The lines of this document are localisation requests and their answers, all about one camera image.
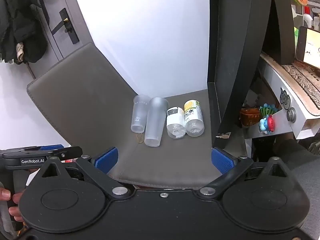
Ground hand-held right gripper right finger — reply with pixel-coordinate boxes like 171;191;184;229
199;148;298;197

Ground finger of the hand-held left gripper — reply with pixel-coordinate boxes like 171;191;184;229
54;146;83;161
37;144;64;151

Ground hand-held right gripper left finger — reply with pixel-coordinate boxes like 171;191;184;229
37;147;131;197

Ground short frosted plastic cup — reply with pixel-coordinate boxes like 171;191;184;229
130;94;151;134

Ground tall frosted plastic cup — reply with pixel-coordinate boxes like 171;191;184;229
144;97;170;147

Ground person's left hand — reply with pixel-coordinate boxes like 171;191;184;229
0;187;26;222

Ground yellow label plastic bottle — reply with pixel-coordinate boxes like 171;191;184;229
184;100;205;138

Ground brown woven basket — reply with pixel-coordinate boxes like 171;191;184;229
240;107;261;127

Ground blue and red toy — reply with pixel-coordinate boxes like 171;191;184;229
258;115;276;135

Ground white label plastic bottle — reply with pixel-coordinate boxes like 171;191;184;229
166;107;186;139

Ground green fan toy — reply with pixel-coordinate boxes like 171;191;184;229
259;103;278;117

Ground metal drawer knob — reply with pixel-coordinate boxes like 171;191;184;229
286;107;297;123

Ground patterned desk mat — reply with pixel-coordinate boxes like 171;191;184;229
260;51;320;117

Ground black open cardboard box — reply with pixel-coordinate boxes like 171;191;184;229
207;0;273;153

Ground black hanging jacket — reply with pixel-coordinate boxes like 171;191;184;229
0;0;48;65

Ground black flat panel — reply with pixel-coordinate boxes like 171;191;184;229
261;0;296;65

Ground lit phone screen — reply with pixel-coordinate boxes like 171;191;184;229
295;26;320;71

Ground black door handle lock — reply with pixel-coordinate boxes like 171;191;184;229
51;8;80;44

